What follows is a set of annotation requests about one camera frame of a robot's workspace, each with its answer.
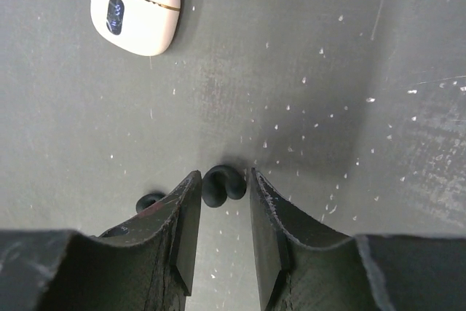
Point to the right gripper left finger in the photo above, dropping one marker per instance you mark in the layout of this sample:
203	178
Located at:
144	263

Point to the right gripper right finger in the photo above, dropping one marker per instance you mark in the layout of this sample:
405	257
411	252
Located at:
302	264

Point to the cream earbud charging case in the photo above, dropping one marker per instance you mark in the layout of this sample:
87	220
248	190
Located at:
142	27

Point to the black earbud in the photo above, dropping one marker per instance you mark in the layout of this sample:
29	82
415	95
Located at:
220	183
148	200

